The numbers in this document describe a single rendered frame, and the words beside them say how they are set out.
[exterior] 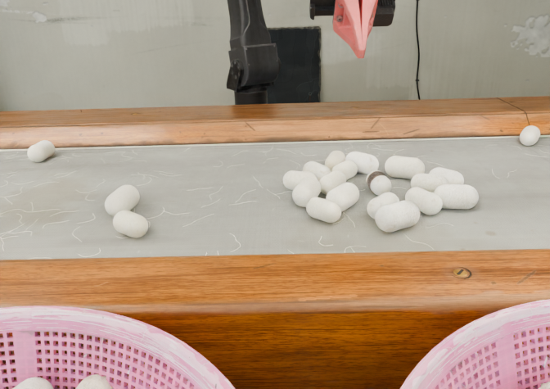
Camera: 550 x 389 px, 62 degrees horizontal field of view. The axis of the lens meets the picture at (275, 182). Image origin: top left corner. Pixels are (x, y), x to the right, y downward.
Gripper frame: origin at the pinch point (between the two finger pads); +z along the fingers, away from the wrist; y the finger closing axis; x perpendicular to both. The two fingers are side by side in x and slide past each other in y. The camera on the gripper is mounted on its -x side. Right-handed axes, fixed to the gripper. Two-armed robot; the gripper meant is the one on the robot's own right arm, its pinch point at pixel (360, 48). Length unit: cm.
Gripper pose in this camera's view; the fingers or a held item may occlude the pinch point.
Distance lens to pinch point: 53.3
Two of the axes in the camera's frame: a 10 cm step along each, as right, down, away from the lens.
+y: 10.0, -0.2, -0.2
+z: 0.1, 8.9, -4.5
